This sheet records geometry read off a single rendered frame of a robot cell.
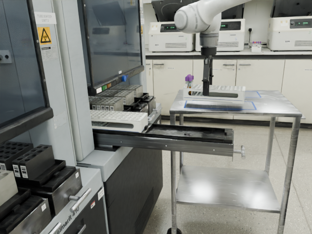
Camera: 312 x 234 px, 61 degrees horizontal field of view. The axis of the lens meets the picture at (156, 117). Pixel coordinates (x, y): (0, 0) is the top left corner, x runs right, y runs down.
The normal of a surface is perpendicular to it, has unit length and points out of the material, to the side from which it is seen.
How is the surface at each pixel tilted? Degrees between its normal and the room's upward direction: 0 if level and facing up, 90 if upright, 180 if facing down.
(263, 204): 0
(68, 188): 90
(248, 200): 0
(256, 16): 90
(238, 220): 0
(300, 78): 90
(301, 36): 90
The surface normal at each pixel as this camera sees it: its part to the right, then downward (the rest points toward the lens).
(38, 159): 0.96, 0.06
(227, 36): -0.26, 0.32
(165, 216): -0.04, -0.94
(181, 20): -0.75, 0.29
